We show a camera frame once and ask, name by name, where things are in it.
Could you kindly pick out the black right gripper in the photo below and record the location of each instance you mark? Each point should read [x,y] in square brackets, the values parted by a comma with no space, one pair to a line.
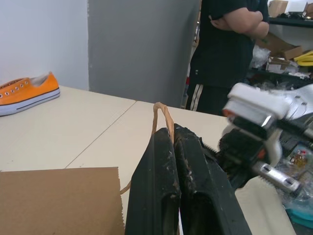
[239,156]

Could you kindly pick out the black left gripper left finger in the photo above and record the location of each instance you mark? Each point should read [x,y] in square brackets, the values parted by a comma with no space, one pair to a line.
[156,186]

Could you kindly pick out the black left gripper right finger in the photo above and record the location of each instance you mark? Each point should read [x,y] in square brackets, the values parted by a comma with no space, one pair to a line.
[207,195]

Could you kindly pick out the brown paper bag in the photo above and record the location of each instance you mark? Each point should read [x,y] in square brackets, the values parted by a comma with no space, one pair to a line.
[61,203]

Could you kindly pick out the plush toy in clear plastic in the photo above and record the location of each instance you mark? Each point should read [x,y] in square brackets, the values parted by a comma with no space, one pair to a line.
[299,169]

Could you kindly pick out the person's hand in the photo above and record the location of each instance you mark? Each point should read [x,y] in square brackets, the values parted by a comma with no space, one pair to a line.
[218,22]

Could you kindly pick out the person in black clothes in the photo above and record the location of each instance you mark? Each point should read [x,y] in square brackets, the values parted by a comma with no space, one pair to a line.
[220,56]

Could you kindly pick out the teal flat object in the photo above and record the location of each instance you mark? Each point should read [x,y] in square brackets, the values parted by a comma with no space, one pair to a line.
[302,216]

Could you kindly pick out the crumpled clear plastic wrap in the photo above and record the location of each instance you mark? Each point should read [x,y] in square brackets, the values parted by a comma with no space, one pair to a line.
[259,56]

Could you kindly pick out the white printed carton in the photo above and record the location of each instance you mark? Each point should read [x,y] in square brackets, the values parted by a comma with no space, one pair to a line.
[278,64]

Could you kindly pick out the open brown cardboard box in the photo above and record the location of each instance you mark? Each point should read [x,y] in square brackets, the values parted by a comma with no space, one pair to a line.
[281,46]

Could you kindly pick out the yellow foam piece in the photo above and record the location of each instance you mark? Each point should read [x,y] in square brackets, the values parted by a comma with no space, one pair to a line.
[305,58]

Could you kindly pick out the black storage shelf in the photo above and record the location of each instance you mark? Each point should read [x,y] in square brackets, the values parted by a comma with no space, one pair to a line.
[291,21]

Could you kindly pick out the small cardboard box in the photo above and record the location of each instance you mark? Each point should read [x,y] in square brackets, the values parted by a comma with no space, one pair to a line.
[277,7]

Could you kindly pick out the orange canvas sneaker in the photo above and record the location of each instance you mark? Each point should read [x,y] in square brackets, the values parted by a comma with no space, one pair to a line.
[27,94]

